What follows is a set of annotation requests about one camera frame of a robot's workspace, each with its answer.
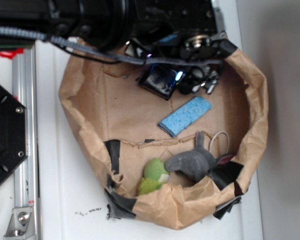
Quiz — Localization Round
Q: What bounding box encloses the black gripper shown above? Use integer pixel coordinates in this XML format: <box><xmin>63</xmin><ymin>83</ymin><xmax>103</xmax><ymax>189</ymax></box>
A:
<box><xmin>124</xmin><ymin>31</ymin><xmax>227</xmax><ymax>95</ymax></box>

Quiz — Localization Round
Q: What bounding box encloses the black box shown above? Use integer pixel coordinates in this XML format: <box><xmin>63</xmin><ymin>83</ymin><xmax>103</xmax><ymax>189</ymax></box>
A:
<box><xmin>138</xmin><ymin>64</ymin><xmax>186</xmax><ymax>100</ymax></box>

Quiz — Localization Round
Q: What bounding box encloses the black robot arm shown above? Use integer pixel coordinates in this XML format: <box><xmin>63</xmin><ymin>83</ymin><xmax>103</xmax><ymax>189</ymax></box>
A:
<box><xmin>0</xmin><ymin>0</ymin><xmax>226</xmax><ymax>99</ymax></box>

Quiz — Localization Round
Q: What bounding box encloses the blue sponge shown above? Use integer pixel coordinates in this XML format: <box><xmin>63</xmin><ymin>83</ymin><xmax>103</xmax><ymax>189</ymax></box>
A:
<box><xmin>158</xmin><ymin>96</ymin><xmax>213</xmax><ymax>138</ymax></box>

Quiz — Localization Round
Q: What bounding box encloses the white rubber band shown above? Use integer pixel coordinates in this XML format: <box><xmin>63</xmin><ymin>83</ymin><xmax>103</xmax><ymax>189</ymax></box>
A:
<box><xmin>208</xmin><ymin>130</ymin><xmax>230</xmax><ymax>154</ymax></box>

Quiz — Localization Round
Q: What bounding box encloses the brown paper bag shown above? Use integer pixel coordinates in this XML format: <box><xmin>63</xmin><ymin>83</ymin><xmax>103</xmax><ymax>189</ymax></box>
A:
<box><xmin>59</xmin><ymin>44</ymin><xmax>269</xmax><ymax>230</ymax></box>

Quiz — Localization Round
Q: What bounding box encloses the grey plush toy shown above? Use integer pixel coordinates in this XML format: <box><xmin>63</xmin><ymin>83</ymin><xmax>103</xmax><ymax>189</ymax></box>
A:
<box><xmin>164</xmin><ymin>131</ymin><xmax>235</xmax><ymax>183</ymax></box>

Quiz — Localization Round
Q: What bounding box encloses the green plush toy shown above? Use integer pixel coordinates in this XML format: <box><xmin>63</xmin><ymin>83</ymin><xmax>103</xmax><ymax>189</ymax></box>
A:
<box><xmin>137</xmin><ymin>158</ymin><xmax>170</xmax><ymax>196</ymax></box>

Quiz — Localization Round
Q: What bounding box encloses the white cooler lid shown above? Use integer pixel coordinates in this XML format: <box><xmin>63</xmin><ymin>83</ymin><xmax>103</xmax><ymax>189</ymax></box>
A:
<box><xmin>34</xmin><ymin>0</ymin><xmax>265</xmax><ymax>240</ymax></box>

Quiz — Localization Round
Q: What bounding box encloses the aluminium rail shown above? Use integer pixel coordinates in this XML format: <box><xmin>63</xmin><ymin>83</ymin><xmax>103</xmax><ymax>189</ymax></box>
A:
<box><xmin>3</xmin><ymin>48</ymin><xmax>41</xmax><ymax>240</ymax></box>

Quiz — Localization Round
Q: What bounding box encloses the grey braided cable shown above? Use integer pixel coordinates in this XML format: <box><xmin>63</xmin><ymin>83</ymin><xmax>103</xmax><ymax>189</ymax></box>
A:
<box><xmin>0</xmin><ymin>24</ymin><xmax>223</xmax><ymax>67</ymax></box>

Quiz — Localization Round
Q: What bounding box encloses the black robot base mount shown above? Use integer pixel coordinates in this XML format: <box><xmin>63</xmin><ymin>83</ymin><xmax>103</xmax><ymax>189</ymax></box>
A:
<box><xmin>0</xmin><ymin>85</ymin><xmax>27</xmax><ymax>186</ymax></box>

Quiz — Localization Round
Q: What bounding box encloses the metal corner bracket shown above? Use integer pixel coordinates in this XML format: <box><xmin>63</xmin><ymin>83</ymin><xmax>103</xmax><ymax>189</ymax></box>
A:
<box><xmin>3</xmin><ymin>206</ymin><xmax>36</xmax><ymax>240</ymax></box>

